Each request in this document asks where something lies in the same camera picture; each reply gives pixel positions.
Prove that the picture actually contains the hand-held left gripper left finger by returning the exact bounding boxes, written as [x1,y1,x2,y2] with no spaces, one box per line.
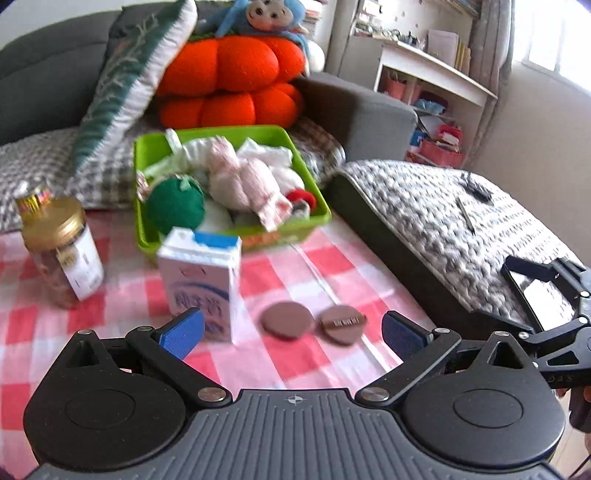
[55,307,232,409]

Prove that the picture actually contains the green plush ball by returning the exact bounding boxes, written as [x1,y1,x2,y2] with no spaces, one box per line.
[147,176,205,234]

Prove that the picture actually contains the dark ottoman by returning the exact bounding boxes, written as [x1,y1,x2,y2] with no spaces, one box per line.
[325,173,536,330]

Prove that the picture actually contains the grey patterned curtain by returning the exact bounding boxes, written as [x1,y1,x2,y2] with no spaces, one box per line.
[471,0,515,153]

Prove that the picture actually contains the pink checked tablecloth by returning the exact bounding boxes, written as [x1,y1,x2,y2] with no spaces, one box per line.
[0,210,439,402]

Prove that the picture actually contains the white shelf unit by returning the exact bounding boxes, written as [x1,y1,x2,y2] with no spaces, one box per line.
[323,0,499,169]

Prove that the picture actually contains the grey checked blanket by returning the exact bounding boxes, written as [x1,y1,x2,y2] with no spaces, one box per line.
[0,117,347,232]

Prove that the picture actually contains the green white leaf pillow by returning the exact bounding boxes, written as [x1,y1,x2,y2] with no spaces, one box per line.
[69,0,199,174]

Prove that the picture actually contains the grey sofa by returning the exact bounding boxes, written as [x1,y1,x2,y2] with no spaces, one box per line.
[0,9,419,163]

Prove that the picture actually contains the small black object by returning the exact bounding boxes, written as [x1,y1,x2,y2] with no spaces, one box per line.
[464,174,492,201]

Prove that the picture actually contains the grey knitted cover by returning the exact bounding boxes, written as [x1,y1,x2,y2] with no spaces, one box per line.
[339,159,587,324]

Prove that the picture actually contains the cream mouse doll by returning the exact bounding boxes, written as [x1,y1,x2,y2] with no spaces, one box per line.
[204,137,294,233]

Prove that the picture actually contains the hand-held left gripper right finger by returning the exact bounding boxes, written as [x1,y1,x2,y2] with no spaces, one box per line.
[355,310,532,409]

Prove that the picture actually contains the brown round compact lid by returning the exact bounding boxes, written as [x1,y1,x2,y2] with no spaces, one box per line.
[261,301,313,341]

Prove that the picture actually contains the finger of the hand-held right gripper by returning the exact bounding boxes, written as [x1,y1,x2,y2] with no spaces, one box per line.
[501,255,591,334]
[470,308,591,371]

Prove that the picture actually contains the blue monkey plush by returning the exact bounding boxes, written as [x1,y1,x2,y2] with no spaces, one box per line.
[198,0,326,77]

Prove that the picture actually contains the window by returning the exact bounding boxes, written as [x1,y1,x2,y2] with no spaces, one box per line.
[522,0,591,93]

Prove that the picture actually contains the green plastic tray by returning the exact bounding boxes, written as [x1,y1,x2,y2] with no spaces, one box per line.
[133,124,332,265]

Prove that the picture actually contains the two brown round discs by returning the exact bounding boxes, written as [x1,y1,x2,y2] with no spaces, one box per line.
[318,305,369,347]

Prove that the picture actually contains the grey green cloth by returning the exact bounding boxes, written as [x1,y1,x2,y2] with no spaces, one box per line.
[141,129,214,182]

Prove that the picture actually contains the small yellow tin can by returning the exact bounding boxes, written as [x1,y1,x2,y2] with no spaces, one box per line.
[13,182,52,215]

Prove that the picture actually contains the white blue milk carton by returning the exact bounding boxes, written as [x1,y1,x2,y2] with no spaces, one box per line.
[157,227,243,344]

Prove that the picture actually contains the grey pen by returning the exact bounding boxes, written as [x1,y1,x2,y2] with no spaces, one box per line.
[457,198,476,234]

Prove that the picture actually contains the gold lid clear jar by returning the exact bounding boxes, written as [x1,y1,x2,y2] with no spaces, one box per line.
[22,198,106,309]

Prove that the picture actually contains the red santa hat plush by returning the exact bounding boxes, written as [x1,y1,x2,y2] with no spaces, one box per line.
[285,187,318,217]

